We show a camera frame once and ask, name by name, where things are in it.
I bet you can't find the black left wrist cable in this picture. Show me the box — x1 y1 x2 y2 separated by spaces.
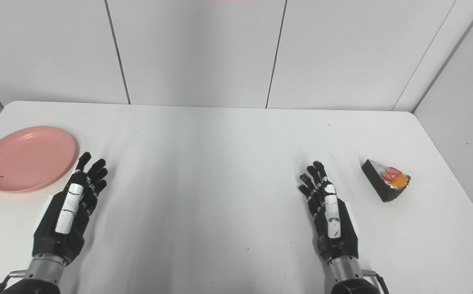
0 269 28 294

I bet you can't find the pink round plate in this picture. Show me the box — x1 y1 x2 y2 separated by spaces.
0 126 77 193

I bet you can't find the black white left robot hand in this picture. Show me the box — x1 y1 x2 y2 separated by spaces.
32 151 109 266

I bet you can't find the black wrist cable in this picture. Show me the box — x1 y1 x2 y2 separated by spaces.
361 269 389 294
0 269 28 294

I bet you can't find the chocolate cake slice with fruit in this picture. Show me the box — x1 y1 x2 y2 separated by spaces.
361 159 411 203

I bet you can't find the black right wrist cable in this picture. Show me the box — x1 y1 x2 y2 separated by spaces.
361 269 389 294

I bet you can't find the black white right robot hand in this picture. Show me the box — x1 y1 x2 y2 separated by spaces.
298 160 359 264

